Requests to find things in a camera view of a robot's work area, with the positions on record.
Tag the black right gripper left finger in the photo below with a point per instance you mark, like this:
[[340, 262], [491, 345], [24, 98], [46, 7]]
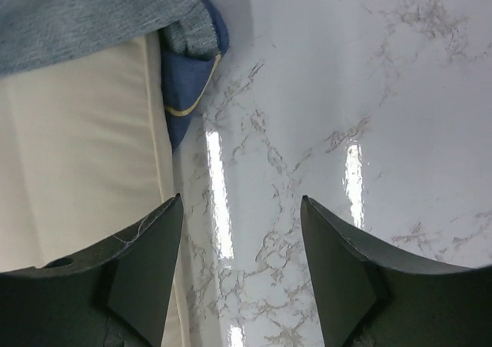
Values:
[[113, 293]]

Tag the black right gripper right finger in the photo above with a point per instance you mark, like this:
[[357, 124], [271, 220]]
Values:
[[371, 293]]

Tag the cream white pillow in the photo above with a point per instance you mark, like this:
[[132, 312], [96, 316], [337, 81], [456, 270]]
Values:
[[85, 153]]

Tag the blue denim pillowcase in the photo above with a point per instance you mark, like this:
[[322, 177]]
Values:
[[193, 35]]

